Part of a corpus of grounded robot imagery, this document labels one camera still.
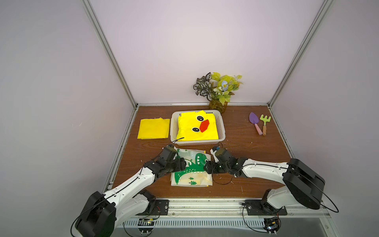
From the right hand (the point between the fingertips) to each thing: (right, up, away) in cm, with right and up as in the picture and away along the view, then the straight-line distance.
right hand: (206, 165), depth 84 cm
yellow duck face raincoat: (-5, +23, +15) cm, 28 cm away
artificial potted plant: (+9, +47, +13) cm, 50 cm away
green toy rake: (+47, +27, +26) cm, 60 cm away
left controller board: (-31, -24, -12) cm, 42 cm away
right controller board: (+31, -24, -14) cm, 41 cm away
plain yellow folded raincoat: (-35, +20, +23) cm, 47 cm away
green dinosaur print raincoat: (-7, -4, -3) cm, 8 cm away
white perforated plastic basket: (+10, +23, +12) cm, 28 cm away
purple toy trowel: (+39, +27, +26) cm, 54 cm away
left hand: (-13, +1, -1) cm, 13 cm away
